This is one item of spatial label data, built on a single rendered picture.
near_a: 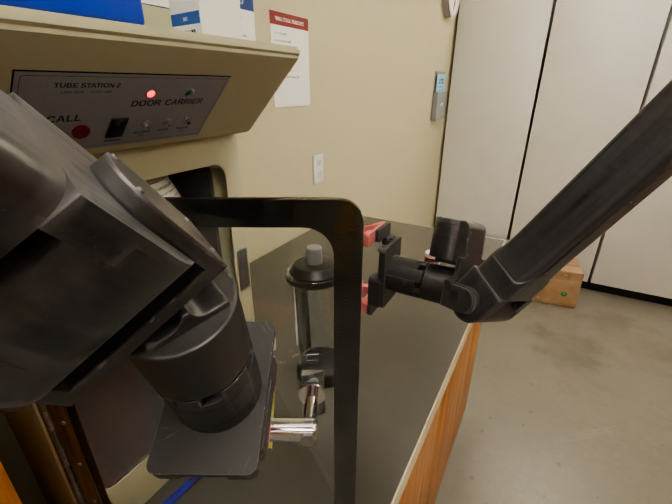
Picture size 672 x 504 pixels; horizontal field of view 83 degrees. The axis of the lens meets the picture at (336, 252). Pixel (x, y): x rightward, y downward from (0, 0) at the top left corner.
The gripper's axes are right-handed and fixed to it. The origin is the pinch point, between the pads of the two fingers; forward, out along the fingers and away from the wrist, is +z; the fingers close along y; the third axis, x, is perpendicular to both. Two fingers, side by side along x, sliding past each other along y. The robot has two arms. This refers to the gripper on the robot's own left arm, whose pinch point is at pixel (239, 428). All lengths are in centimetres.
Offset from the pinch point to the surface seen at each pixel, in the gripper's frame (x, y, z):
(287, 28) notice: -8, -124, 11
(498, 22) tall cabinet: 122, -283, 55
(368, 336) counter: 17, -33, 44
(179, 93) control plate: -7.4, -25.0, -16.7
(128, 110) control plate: -10.8, -21.4, -16.8
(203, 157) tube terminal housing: -9.4, -31.9, -4.5
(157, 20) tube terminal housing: -11.8, -35.5, -19.3
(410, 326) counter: 28, -36, 45
